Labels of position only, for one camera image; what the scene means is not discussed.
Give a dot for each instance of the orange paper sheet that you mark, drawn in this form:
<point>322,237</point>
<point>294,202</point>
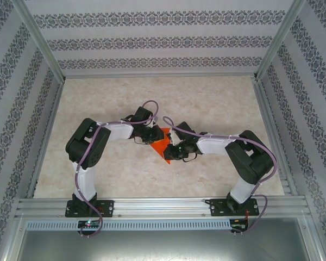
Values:
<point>160,148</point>

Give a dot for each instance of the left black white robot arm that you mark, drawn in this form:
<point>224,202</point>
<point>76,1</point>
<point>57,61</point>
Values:
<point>84,146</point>

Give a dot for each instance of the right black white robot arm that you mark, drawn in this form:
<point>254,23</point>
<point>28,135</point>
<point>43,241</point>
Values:
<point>250,160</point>

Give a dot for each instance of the grey metal sheet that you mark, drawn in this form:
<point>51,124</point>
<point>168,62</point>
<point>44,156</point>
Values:
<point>163,244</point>

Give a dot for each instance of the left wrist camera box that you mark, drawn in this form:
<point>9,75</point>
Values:
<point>153,123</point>

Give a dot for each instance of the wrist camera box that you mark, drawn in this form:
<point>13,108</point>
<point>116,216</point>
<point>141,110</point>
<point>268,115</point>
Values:
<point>175,137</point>
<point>153,123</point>

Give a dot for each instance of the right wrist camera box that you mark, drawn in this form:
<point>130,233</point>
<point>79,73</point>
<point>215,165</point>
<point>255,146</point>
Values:
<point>175,137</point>

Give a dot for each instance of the thin aluminium wall rail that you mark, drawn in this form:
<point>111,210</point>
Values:
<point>163,76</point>

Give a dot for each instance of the wide aluminium mounting rail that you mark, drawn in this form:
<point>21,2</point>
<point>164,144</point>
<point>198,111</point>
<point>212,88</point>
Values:
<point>163,206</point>

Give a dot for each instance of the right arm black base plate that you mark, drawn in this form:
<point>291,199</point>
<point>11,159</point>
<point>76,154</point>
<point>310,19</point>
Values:
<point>217,208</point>

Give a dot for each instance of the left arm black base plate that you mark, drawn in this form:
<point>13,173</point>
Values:
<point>107,208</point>

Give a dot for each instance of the aluminium side rail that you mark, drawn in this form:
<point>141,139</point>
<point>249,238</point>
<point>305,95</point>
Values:
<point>265,108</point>
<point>46,136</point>

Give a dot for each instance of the aluminium corner post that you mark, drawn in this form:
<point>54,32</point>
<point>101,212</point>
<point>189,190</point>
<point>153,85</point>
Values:
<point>40,40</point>
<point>276,40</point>

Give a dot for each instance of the slanted aluminium frame bar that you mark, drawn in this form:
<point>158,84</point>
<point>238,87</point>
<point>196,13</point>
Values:
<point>316,239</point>
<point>13,239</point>

